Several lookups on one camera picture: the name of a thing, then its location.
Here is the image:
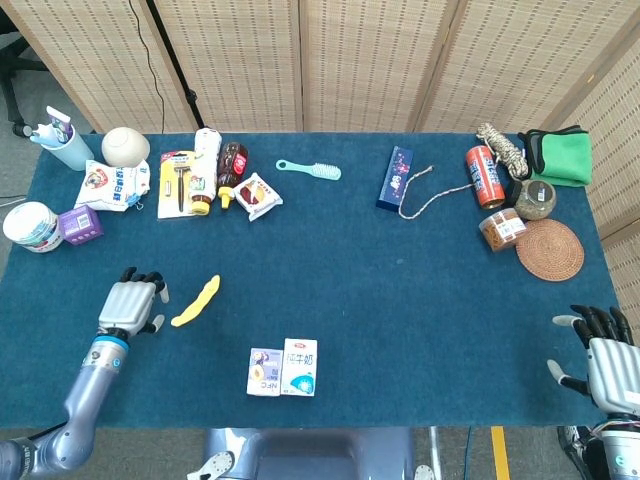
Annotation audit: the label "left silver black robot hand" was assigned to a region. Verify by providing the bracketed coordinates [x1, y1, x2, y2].
[97, 266, 171, 337]

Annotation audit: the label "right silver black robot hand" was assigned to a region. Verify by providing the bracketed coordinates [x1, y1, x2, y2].
[546, 304, 640, 416]

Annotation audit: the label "yellow rubber toy strip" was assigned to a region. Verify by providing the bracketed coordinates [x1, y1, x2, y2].
[170, 274, 222, 329]

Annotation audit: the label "black white patterned object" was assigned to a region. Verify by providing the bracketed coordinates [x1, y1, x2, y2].
[557, 424, 604, 480]

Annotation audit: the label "small purple box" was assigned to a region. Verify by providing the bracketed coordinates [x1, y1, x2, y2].
[58, 204, 105, 247]

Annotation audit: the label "white printed snack bag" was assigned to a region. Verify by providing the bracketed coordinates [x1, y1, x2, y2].
[73, 159, 152, 213]

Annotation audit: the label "white round tub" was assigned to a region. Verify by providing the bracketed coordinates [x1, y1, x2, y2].
[2, 201, 65, 254]

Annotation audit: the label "razor on yellow card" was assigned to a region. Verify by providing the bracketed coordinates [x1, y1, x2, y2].
[157, 150, 197, 220]

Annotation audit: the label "round woven coaster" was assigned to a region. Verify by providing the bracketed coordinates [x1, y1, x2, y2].
[514, 218, 586, 283]

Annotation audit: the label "purple juice carton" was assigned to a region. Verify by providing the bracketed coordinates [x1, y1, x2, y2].
[246, 347, 284, 398]

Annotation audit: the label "beige upturned bowl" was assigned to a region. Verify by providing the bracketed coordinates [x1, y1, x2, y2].
[101, 126, 151, 169]

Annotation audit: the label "light blue plastic cup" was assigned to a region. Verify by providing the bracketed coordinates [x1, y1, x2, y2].
[29, 124, 95, 172]

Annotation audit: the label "white bottle yellow cap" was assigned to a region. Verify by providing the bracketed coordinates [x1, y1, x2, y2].
[188, 127, 223, 216]

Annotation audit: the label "white wrapped snack cake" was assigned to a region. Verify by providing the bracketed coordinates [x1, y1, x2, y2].
[232, 172, 284, 222]

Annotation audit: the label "dark brown bottle yellow cap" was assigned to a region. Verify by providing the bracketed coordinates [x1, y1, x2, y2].
[216, 142, 250, 210]

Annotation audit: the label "clear tub orange snacks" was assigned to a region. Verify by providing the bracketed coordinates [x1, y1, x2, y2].
[478, 208, 529, 253]

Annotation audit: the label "white blue milk carton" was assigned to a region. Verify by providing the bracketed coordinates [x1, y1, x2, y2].
[279, 338, 319, 398]

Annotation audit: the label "glass jar black lid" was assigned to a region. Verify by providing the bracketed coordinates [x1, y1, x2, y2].
[505, 178, 558, 222]

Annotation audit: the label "toothpaste tube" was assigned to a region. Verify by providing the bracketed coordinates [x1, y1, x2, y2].
[45, 105, 73, 144]

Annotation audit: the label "white metal rod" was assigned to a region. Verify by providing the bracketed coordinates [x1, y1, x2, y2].
[428, 427, 444, 480]

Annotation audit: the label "green folded towel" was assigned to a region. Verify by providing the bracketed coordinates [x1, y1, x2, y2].
[529, 127, 594, 188]

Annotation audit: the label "orange drink can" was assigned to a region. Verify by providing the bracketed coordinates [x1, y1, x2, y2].
[465, 144, 507, 210]

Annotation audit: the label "teal scrubbing brush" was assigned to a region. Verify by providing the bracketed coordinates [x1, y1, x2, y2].
[275, 158, 343, 182]

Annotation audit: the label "grey cloth black edged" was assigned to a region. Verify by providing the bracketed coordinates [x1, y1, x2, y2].
[517, 129, 544, 174]

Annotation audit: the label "blue-grey robot torso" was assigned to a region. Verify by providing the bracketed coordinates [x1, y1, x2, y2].
[187, 427, 436, 480]

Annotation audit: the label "black stand pole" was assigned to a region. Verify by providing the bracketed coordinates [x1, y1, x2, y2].
[144, 0, 206, 130]

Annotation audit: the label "black office chair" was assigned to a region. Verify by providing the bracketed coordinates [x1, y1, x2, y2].
[0, 7, 49, 139]

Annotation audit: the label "dark blue table cloth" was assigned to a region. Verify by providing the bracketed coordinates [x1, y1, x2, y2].
[0, 132, 640, 430]

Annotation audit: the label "dark blue long box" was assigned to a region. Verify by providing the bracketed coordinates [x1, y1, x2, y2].
[375, 145, 416, 211]

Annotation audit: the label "blue floor cable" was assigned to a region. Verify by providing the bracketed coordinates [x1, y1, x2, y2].
[462, 427, 475, 480]

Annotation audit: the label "beige braided rope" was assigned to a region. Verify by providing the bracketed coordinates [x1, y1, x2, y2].
[398, 122, 531, 220]

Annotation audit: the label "thin black hanging cable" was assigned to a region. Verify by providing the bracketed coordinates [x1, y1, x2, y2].
[128, 0, 166, 126]

